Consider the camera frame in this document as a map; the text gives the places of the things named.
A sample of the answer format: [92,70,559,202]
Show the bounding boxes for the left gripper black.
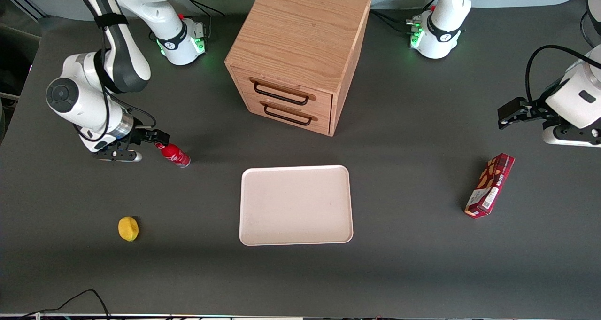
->
[498,97,564,130]

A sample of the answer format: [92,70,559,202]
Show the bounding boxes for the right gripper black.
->
[124,127,170,148]

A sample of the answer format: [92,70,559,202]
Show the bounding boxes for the red coke bottle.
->
[155,142,191,168]

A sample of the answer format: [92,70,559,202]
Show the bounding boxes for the cream plastic tray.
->
[239,165,354,246]

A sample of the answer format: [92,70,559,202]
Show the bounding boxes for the red tartan cookie box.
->
[464,153,516,219]

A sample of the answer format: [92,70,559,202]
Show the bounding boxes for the yellow lemon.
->
[118,216,139,242]

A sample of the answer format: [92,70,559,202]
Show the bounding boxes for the wooden drawer front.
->
[243,94,332,135]
[231,65,334,119]

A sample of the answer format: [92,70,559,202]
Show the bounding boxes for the wooden drawer cabinet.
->
[224,0,372,137]

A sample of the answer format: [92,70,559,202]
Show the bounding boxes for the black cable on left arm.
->
[525,44,601,105]

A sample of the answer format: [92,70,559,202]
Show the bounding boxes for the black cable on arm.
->
[525,44,601,105]
[70,0,158,143]

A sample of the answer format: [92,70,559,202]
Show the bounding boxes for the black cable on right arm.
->
[70,0,158,143]

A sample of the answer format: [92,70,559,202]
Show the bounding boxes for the black metal drawer handle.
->
[254,81,311,107]
[263,103,313,126]

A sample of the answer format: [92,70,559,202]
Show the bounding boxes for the black right arm base cable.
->
[180,0,226,18]

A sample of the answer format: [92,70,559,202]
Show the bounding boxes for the black arm base cable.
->
[180,0,226,18]
[370,9,423,35]

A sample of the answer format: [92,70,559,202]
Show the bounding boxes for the black left arm base cable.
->
[370,9,423,35]

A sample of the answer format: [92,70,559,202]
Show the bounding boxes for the black cable at table edge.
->
[19,289,111,319]

